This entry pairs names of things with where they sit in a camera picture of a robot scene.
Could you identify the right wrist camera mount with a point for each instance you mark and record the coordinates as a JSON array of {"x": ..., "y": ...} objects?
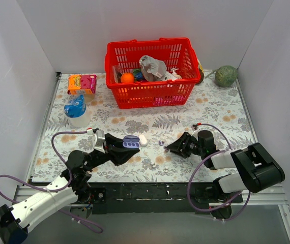
[{"x": 195, "y": 128}]

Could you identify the red plastic shopping basket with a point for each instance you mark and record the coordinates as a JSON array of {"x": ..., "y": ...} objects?
[{"x": 123, "y": 57}]

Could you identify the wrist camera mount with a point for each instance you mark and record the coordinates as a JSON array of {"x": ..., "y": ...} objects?
[
  {"x": 195, "y": 128},
  {"x": 98, "y": 138}
]

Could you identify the blue earbud charging case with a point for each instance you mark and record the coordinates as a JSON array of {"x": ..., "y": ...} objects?
[{"x": 131, "y": 141}]

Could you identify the green melon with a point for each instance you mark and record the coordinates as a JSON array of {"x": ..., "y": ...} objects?
[{"x": 225, "y": 76}]

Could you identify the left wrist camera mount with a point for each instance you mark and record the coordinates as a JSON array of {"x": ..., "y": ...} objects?
[{"x": 98, "y": 138}]

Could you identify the white pump bottle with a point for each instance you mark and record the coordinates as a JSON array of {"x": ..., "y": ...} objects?
[{"x": 174, "y": 72}]

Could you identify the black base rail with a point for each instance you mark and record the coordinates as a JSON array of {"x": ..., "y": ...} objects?
[{"x": 148, "y": 197}]

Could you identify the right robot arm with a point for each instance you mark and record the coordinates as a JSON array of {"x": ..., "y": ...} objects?
[{"x": 256, "y": 168}]

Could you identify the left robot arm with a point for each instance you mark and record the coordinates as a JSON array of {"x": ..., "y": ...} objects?
[{"x": 70, "y": 186}]

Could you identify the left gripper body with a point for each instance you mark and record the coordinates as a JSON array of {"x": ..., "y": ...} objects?
[{"x": 112, "y": 148}]

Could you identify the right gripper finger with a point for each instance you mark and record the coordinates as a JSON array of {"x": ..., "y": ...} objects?
[
  {"x": 182, "y": 140},
  {"x": 177, "y": 148}
]

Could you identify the grey crumpled bag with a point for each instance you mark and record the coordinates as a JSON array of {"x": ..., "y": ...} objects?
[{"x": 151, "y": 68}]

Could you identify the white earbud charging case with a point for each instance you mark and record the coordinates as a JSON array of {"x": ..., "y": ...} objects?
[{"x": 142, "y": 140}]

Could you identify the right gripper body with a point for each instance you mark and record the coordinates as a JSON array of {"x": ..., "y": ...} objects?
[{"x": 186, "y": 145}]

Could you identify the orange fruit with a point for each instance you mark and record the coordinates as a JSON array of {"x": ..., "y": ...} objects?
[{"x": 127, "y": 78}]

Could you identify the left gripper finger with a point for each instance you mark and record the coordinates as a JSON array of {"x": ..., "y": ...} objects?
[
  {"x": 120, "y": 156},
  {"x": 112, "y": 142}
]

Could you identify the orange pink snack box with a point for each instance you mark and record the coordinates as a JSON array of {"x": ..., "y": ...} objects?
[{"x": 82, "y": 84}]

